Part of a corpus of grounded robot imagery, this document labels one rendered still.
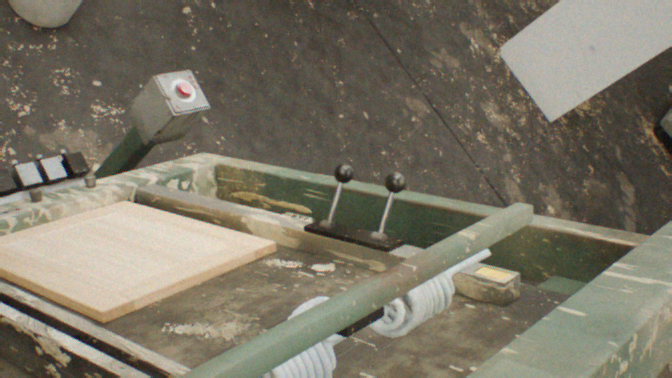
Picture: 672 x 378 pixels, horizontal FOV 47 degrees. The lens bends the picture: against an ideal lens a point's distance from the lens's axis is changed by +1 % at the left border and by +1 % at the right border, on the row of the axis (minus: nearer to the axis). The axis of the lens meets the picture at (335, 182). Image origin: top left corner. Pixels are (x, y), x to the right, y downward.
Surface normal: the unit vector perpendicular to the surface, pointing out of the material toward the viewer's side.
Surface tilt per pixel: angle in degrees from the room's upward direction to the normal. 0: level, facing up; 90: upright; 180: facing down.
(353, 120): 0
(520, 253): 90
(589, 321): 54
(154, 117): 90
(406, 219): 90
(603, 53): 90
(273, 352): 36
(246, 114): 0
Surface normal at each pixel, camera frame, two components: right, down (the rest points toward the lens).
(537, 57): -0.55, 0.39
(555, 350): -0.04, -0.96
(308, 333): 0.76, 0.14
